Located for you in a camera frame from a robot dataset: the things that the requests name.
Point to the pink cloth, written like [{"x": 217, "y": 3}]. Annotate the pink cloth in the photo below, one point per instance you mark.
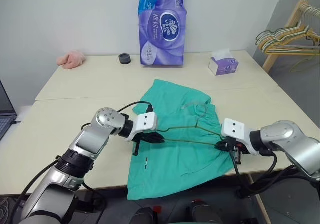
[{"x": 71, "y": 58}]

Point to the black round cap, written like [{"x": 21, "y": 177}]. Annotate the black round cap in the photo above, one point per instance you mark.
[{"x": 124, "y": 58}]

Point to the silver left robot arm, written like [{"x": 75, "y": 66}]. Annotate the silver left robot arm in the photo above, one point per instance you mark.
[{"x": 100, "y": 131}]

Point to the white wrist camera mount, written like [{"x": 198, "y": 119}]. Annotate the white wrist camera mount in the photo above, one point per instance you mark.
[
  {"x": 146, "y": 121},
  {"x": 235, "y": 127}
]

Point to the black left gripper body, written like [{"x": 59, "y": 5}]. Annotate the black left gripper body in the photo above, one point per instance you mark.
[{"x": 143, "y": 137}]

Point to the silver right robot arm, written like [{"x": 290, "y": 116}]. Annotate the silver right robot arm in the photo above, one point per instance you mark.
[{"x": 295, "y": 143}]

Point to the purple tissue box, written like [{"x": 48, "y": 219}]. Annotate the purple tissue box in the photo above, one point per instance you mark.
[{"x": 225, "y": 64}]

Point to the grey laptop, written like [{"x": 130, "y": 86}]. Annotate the grey laptop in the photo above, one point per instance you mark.
[{"x": 5, "y": 113}]

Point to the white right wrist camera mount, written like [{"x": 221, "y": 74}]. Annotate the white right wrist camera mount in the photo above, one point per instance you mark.
[{"x": 235, "y": 127}]

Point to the dark rounded shape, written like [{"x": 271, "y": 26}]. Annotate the dark rounded shape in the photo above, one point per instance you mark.
[{"x": 142, "y": 216}]

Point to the wooden clothes rack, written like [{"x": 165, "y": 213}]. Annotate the wooden clothes rack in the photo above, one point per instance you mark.
[{"x": 292, "y": 21}]

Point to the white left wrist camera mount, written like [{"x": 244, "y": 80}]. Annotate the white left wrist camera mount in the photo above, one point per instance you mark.
[{"x": 146, "y": 121}]

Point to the purple toilet paper pack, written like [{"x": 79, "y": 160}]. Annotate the purple toilet paper pack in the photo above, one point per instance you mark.
[{"x": 162, "y": 26}]

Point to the wooden table leg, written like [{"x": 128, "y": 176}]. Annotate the wooden table leg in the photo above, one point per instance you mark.
[{"x": 257, "y": 199}]

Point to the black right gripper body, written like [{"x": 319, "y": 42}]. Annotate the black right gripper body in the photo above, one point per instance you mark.
[{"x": 231, "y": 143}]

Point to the green shorts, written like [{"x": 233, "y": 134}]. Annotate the green shorts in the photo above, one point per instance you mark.
[{"x": 180, "y": 164}]

